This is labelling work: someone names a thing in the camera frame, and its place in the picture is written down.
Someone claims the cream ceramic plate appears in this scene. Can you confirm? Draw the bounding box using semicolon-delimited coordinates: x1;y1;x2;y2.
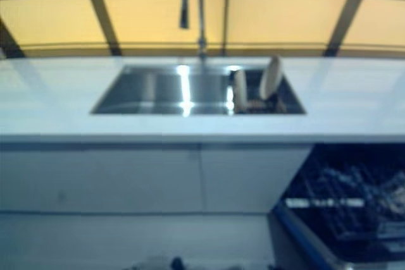
258;56;282;97
233;69;247;110

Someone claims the dishwasher door with blue edge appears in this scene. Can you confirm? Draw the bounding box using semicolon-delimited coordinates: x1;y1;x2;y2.
268;206;405;270

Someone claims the stainless steel sink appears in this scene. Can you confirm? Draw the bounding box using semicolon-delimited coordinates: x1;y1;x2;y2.
90;63;307;116

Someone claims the white cabinet door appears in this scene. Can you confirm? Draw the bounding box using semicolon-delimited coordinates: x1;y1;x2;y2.
0;143;202;212
201;145;313;212

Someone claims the black sink dish rack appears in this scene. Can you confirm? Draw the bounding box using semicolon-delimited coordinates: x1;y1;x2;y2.
232;67;306;115

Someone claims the chrome kitchen faucet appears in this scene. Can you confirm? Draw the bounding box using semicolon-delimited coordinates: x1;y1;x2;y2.
178;0;210;64

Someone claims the dark brown window frame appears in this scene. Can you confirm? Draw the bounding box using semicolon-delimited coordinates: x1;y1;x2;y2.
0;0;405;59

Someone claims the wire dishwasher rack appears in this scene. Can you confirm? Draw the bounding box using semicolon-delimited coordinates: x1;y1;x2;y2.
284;146;405;242

